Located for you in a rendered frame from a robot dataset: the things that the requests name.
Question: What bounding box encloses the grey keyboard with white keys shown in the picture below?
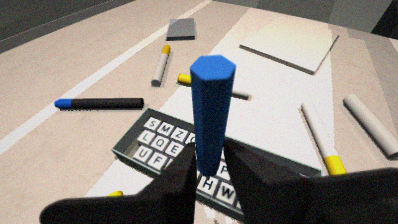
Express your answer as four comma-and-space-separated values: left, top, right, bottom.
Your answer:
110, 106, 324, 224

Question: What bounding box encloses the black marker with blue cap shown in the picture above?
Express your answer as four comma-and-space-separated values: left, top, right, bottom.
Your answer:
54, 98, 144, 109

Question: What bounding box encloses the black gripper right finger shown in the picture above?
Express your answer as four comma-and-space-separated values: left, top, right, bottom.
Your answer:
223, 139, 398, 224

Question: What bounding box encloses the blue hexagonal rod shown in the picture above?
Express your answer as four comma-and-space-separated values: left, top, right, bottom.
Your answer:
190, 54, 236, 180

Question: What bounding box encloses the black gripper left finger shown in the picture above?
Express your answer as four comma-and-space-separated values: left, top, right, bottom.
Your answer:
39, 142, 197, 224

